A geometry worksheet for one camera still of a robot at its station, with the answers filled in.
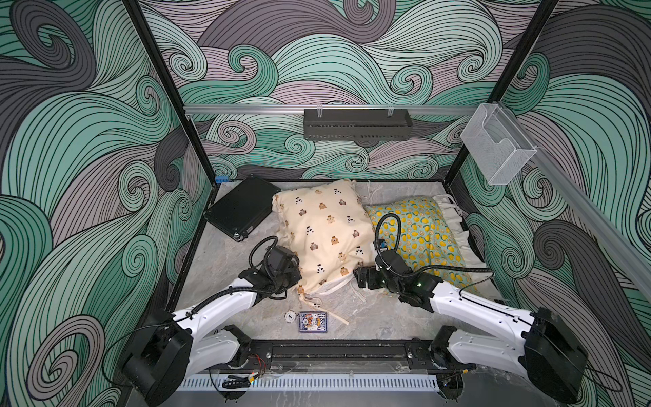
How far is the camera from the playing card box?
30.8 inches

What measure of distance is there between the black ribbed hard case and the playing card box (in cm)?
40

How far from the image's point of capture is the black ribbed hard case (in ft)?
3.27

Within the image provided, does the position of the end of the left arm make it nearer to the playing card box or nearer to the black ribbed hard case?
the playing card box
